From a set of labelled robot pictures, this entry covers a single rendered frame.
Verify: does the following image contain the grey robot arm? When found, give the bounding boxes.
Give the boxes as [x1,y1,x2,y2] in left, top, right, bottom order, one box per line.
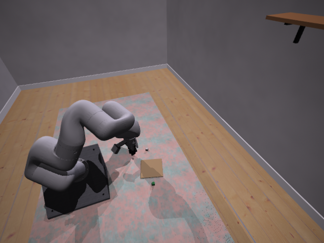
[24,100,140,192]

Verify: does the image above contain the tan mat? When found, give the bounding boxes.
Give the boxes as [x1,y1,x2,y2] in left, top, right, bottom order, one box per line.
[140,158,163,178]

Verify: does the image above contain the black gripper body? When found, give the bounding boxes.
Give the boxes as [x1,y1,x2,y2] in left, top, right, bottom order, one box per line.
[124,138,138,151]

